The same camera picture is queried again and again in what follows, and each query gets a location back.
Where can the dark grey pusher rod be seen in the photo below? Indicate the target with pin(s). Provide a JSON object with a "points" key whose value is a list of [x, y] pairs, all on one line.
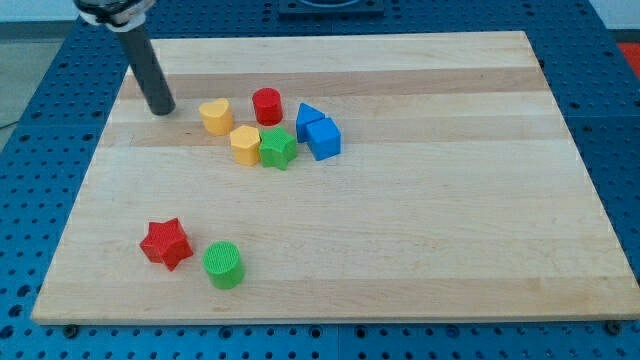
{"points": [[147, 71]]}

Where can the yellow hexagon block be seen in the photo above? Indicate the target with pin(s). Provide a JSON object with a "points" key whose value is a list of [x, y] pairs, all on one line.
{"points": [[245, 142]]}

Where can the blue cube block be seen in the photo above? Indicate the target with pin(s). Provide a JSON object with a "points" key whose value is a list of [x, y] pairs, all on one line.
{"points": [[324, 139]]}

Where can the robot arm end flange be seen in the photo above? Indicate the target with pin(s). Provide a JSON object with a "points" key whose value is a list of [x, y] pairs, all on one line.
{"points": [[116, 15]]}

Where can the yellow heart block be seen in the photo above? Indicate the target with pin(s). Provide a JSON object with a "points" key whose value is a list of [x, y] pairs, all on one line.
{"points": [[217, 116]]}

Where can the green star block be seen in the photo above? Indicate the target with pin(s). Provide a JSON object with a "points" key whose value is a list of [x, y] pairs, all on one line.
{"points": [[277, 148]]}

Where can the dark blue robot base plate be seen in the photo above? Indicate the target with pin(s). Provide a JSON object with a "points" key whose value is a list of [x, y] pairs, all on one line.
{"points": [[295, 8]]}

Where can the blue triangle block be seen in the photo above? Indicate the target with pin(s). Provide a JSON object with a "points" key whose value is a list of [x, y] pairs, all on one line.
{"points": [[305, 116]]}

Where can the green cylinder block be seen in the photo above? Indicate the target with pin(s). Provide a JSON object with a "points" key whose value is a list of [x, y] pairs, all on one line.
{"points": [[223, 265]]}

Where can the wooden board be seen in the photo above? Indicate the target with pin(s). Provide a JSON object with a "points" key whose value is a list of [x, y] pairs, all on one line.
{"points": [[459, 194]]}

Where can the red cylinder block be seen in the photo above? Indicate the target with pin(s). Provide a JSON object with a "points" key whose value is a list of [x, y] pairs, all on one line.
{"points": [[267, 105]]}

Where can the red star block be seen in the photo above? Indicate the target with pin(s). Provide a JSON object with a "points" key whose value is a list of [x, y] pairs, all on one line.
{"points": [[166, 243]]}

